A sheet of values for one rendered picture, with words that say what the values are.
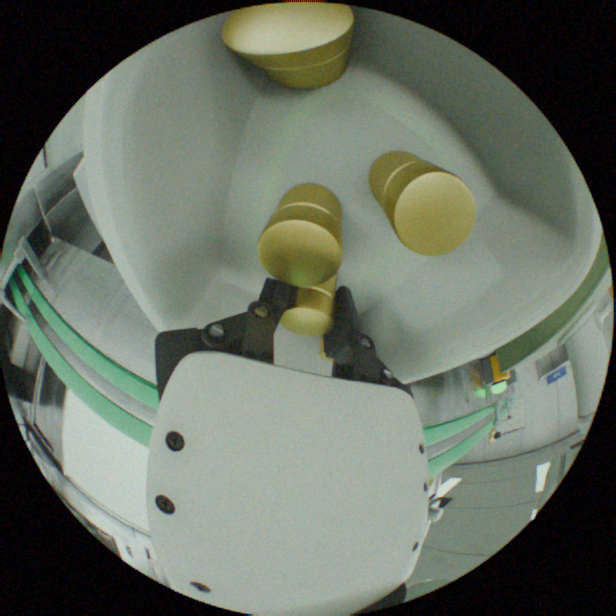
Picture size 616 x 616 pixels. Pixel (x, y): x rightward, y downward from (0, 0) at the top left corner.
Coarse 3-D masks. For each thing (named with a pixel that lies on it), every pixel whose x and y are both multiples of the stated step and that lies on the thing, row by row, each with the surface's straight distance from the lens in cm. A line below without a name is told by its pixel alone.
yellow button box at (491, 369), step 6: (486, 360) 56; (492, 360) 55; (486, 366) 55; (492, 366) 55; (498, 366) 55; (486, 372) 55; (492, 372) 55; (498, 372) 54; (504, 372) 54; (486, 378) 55; (492, 378) 55; (498, 378) 54; (504, 378) 55; (486, 384) 55
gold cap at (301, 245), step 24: (288, 192) 10; (312, 192) 9; (288, 216) 6; (312, 216) 6; (336, 216) 8; (264, 240) 7; (288, 240) 6; (312, 240) 6; (336, 240) 6; (264, 264) 7; (288, 264) 7; (312, 264) 7; (336, 264) 7
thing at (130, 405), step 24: (24, 288) 69; (24, 312) 60; (48, 312) 47; (48, 336) 44; (72, 336) 36; (48, 360) 42; (72, 360) 35; (96, 360) 31; (72, 384) 34; (96, 384) 31; (120, 384) 27; (144, 384) 25; (96, 408) 30; (120, 408) 28; (144, 408) 26; (144, 432) 26
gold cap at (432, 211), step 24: (384, 168) 8; (408, 168) 7; (432, 168) 6; (384, 192) 7; (408, 192) 6; (432, 192) 6; (456, 192) 7; (408, 216) 6; (432, 216) 6; (456, 216) 7; (408, 240) 7; (432, 240) 7; (456, 240) 8
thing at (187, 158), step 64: (128, 64) 6; (192, 64) 7; (384, 64) 11; (448, 64) 8; (128, 128) 6; (192, 128) 8; (256, 128) 10; (320, 128) 10; (384, 128) 10; (448, 128) 11; (512, 128) 9; (128, 192) 6; (192, 192) 9; (256, 192) 11; (512, 192) 13; (576, 192) 9; (128, 256) 7; (192, 256) 11; (256, 256) 13; (384, 256) 13; (448, 256) 13; (512, 256) 12; (576, 256) 11; (192, 320) 15; (384, 320) 15; (448, 320) 12; (512, 320) 11
